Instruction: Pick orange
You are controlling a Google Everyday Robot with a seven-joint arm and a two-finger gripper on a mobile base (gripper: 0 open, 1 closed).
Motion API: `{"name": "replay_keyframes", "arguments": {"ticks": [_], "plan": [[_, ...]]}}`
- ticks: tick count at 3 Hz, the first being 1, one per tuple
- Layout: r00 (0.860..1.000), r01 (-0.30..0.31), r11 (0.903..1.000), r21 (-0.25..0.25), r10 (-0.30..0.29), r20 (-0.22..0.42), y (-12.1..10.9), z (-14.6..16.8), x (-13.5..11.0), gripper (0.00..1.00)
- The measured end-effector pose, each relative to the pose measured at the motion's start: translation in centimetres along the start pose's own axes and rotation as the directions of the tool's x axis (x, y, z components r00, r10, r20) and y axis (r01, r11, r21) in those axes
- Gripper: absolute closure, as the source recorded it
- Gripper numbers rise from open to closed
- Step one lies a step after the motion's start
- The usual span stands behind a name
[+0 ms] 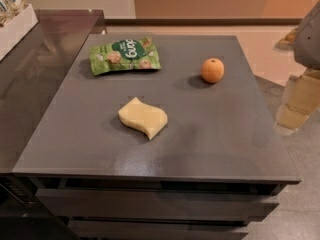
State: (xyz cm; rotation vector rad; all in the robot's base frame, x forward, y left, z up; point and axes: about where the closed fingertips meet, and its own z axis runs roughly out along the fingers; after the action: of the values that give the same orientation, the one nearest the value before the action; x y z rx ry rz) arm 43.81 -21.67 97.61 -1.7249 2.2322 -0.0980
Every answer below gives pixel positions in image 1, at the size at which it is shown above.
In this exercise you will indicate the green snack bag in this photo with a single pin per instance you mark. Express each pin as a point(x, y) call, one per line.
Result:
point(124, 55)

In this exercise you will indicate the white box of snacks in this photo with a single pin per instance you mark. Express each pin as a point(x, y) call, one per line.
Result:
point(17, 18)

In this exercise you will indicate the orange fruit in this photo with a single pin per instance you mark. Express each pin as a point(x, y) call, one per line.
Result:
point(212, 70)

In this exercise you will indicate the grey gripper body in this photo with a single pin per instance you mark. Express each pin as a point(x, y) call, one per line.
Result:
point(308, 44)

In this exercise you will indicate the grey drawer cabinet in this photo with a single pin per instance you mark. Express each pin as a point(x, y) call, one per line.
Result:
point(216, 166)

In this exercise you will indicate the yellow wavy sponge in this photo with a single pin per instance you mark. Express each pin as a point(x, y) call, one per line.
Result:
point(142, 117)

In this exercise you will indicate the dark glossy side counter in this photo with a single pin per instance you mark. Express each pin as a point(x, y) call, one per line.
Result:
point(32, 72)

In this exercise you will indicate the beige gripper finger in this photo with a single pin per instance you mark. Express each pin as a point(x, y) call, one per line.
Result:
point(287, 42)
point(301, 98)

